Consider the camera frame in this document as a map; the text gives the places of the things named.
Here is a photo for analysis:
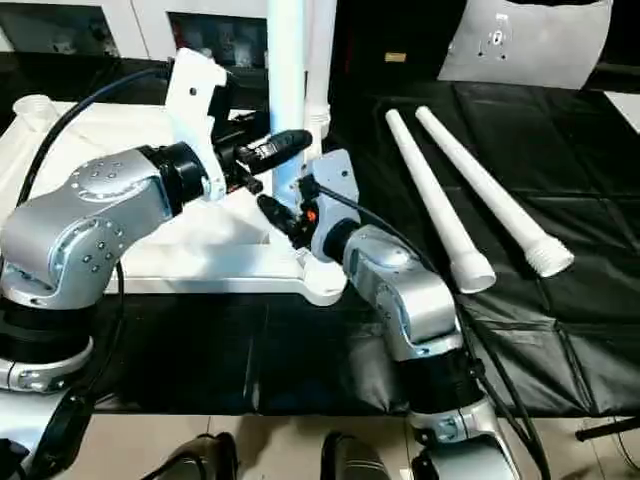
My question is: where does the white plastic table leg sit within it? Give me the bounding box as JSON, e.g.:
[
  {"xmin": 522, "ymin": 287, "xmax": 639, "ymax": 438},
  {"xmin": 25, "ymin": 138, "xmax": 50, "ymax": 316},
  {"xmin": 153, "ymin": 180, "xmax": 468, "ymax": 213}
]
[
  {"xmin": 414, "ymin": 105, "xmax": 576, "ymax": 279},
  {"xmin": 385, "ymin": 108, "xmax": 497, "ymax": 295},
  {"xmin": 304, "ymin": 0, "xmax": 339, "ymax": 153},
  {"xmin": 266, "ymin": 0, "xmax": 307, "ymax": 213}
]

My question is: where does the white plastic table top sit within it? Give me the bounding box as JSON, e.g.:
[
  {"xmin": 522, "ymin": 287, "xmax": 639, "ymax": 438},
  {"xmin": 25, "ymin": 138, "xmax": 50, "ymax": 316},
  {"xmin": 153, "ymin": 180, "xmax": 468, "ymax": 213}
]
[{"xmin": 0, "ymin": 95, "xmax": 348, "ymax": 307}]

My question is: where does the black box with yellow label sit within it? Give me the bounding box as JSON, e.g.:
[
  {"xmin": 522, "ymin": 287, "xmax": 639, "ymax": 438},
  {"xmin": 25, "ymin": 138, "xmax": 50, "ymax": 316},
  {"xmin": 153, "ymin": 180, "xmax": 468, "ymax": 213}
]
[{"xmin": 335, "ymin": 0, "xmax": 467, "ymax": 86}]

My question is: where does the white cabinet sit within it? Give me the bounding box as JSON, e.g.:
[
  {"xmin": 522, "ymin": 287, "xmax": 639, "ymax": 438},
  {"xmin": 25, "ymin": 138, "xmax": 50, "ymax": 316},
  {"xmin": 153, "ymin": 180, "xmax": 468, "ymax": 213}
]
[{"xmin": 0, "ymin": 0, "xmax": 311, "ymax": 71}]

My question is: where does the black right robot foot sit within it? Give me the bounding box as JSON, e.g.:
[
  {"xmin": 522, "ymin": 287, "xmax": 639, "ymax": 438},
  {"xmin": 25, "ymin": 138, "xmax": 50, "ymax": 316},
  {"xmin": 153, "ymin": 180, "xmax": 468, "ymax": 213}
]
[{"xmin": 320, "ymin": 430, "xmax": 393, "ymax": 480}]

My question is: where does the black robot foot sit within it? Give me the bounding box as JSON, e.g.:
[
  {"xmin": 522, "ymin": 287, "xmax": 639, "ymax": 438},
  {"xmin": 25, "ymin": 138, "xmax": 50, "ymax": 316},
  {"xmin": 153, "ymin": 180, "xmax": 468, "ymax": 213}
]
[
  {"xmin": 320, "ymin": 430, "xmax": 393, "ymax": 480},
  {"xmin": 148, "ymin": 432, "xmax": 241, "ymax": 480}
]

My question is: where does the black left robot foot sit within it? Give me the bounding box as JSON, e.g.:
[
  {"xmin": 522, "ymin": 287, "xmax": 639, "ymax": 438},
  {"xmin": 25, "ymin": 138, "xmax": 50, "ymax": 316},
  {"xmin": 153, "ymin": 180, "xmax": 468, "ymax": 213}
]
[{"xmin": 148, "ymin": 432, "xmax": 241, "ymax": 480}]

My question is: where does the white flat board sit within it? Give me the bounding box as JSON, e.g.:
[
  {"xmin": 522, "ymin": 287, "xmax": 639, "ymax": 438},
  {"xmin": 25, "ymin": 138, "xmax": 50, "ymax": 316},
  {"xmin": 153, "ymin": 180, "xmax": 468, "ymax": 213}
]
[{"xmin": 602, "ymin": 90, "xmax": 640, "ymax": 133}]

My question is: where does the black metal table leg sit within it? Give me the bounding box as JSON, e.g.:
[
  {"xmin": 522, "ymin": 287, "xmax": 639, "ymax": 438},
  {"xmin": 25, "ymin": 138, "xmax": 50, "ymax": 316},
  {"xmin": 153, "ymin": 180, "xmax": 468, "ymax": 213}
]
[{"xmin": 576, "ymin": 414, "xmax": 640, "ymax": 443}]

